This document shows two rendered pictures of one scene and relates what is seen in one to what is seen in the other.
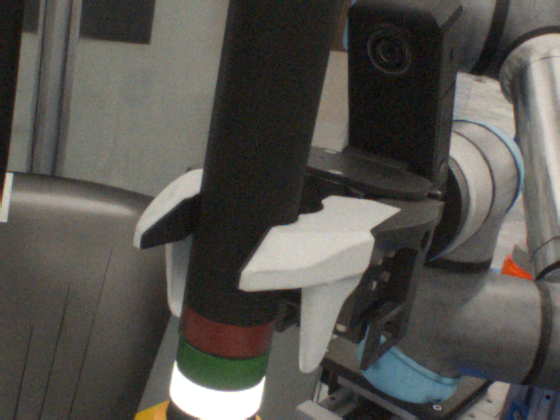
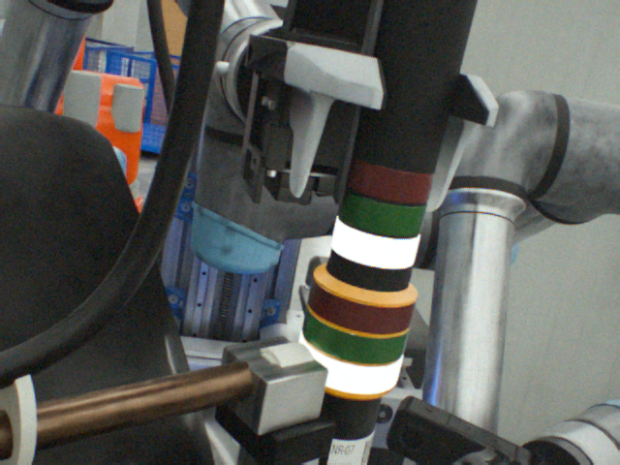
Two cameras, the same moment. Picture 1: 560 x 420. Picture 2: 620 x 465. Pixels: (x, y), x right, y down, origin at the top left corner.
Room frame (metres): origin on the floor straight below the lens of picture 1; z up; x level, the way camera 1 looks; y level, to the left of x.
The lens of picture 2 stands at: (0.08, 0.21, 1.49)
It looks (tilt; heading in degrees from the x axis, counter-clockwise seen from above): 17 degrees down; 316
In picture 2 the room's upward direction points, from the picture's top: 11 degrees clockwise
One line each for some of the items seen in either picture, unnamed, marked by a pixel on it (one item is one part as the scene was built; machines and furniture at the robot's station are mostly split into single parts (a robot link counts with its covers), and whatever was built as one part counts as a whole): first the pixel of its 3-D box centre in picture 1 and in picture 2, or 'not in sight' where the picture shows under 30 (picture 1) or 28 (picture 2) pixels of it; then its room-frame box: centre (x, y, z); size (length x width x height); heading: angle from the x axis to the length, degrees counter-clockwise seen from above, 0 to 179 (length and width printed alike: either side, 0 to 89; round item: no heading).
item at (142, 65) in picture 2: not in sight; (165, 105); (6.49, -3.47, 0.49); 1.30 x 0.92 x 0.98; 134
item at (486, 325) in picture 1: (443, 317); (259, 198); (0.50, -0.13, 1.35); 0.11 x 0.08 x 0.11; 90
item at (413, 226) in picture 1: (375, 218); not in sight; (0.30, -0.04, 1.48); 0.09 x 0.05 x 0.02; 162
